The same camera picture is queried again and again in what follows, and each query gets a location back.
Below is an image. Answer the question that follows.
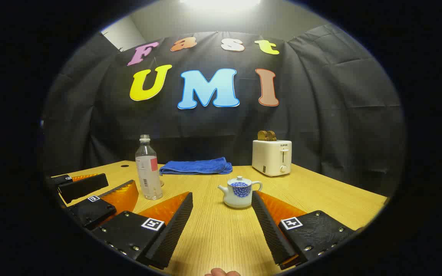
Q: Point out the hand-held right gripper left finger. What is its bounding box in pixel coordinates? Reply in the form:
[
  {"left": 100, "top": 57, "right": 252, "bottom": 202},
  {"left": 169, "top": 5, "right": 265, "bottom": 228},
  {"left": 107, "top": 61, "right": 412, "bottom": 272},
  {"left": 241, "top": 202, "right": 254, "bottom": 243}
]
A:
[{"left": 91, "top": 192, "right": 193, "bottom": 270}]

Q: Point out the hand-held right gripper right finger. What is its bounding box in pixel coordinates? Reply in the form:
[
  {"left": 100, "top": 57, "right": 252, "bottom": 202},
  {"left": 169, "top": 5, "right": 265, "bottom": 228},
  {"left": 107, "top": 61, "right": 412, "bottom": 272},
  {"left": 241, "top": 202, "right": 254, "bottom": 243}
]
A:
[{"left": 251, "top": 191, "right": 356, "bottom": 270}]

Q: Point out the white blue flower teacup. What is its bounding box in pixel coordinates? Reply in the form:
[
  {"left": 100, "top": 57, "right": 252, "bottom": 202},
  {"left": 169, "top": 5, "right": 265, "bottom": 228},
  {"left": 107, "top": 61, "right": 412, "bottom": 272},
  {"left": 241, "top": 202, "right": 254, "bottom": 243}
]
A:
[{"left": 218, "top": 180, "right": 263, "bottom": 209}]

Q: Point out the clear plastic water bottle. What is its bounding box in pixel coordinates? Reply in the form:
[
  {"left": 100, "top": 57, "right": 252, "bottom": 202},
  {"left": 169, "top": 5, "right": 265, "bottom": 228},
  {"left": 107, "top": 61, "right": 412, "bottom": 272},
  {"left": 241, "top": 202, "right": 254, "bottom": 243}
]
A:
[{"left": 135, "top": 135, "right": 163, "bottom": 200}]

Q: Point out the blue folded towel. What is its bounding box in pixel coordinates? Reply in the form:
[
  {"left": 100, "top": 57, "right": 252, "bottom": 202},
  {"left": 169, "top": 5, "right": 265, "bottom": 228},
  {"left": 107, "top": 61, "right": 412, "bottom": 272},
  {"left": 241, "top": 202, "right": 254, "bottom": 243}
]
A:
[{"left": 159, "top": 157, "right": 233, "bottom": 176}]

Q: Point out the white toaster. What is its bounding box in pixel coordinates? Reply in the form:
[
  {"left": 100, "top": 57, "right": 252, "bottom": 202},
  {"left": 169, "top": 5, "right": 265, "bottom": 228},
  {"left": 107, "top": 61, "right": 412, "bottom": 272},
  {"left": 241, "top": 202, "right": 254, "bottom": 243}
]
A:
[{"left": 252, "top": 140, "right": 293, "bottom": 177}]

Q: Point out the black backdrop cloth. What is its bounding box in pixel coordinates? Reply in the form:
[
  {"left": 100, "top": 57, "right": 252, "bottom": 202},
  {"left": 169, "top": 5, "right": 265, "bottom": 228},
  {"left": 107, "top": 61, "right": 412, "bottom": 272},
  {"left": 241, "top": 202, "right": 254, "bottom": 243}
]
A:
[{"left": 43, "top": 25, "right": 406, "bottom": 198}]

